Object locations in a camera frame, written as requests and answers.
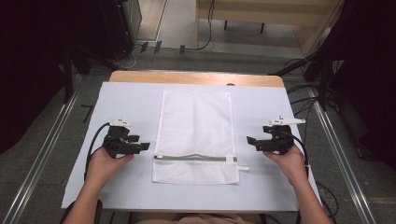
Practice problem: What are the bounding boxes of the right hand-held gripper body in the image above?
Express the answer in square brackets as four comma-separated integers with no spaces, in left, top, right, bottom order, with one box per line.
[262,115,307,156]

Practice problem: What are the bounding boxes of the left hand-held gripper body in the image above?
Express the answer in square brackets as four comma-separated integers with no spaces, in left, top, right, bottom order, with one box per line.
[102,118,141,159]

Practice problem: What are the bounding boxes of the person's right hand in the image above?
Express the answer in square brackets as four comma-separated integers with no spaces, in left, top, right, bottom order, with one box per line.
[262,145,309,189]

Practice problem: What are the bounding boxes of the person's left hand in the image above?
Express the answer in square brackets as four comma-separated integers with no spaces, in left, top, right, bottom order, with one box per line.
[85,146,135,189]

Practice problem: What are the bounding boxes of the white table mat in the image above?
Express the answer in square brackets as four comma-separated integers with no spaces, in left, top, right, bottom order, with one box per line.
[61,81,322,214]

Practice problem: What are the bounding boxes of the white mesh laundry bag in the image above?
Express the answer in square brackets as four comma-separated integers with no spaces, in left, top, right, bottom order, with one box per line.
[151,90,250,187]

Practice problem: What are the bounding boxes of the black metal stand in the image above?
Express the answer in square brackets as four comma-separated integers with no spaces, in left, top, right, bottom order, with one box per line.
[61,42,120,105]
[268,51,334,112]

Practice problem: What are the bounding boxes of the wooden table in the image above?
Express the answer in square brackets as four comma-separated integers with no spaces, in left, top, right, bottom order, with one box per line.
[108,70,285,89]

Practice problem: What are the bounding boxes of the person's lap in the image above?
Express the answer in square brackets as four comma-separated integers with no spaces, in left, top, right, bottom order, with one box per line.
[128,211,263,224]

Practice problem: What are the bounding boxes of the black curtain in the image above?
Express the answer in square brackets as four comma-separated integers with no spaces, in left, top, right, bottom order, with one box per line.
[321,0,396,171]
[0,0,108,156]

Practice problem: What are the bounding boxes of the black cabinet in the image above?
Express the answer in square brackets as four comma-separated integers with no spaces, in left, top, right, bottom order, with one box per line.
[98,0,143,62]

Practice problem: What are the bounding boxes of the light wooden bench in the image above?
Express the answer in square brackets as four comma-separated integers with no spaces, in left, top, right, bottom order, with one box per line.
[194,0,346,58]

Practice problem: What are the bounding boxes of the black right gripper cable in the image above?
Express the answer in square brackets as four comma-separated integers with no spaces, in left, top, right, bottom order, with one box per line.
[279,130,310,180]

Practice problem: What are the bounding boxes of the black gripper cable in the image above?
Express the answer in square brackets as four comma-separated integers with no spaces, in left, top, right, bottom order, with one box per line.
[279,130,310,180]
[83,122,111,182]

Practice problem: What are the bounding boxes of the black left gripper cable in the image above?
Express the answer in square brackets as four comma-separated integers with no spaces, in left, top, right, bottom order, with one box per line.
[83,122,111,182]

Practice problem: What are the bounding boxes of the black floor cables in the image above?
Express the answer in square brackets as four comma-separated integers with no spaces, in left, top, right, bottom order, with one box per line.
[285,83,319,118]

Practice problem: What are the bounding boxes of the metal floor rail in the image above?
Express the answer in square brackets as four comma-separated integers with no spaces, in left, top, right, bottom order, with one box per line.
[1,88,84,224]
[307,86,378,224]

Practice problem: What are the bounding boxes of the white floor cable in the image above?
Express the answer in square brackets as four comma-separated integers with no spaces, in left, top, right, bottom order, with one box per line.
[113,45,142,71]

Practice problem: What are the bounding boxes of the black looped floor cable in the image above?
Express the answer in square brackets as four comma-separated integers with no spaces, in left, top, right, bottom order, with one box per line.
[315,181,339,219]

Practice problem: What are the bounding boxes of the black hanging cable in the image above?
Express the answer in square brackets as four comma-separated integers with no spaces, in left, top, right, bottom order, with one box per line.
[185,0,217,51]

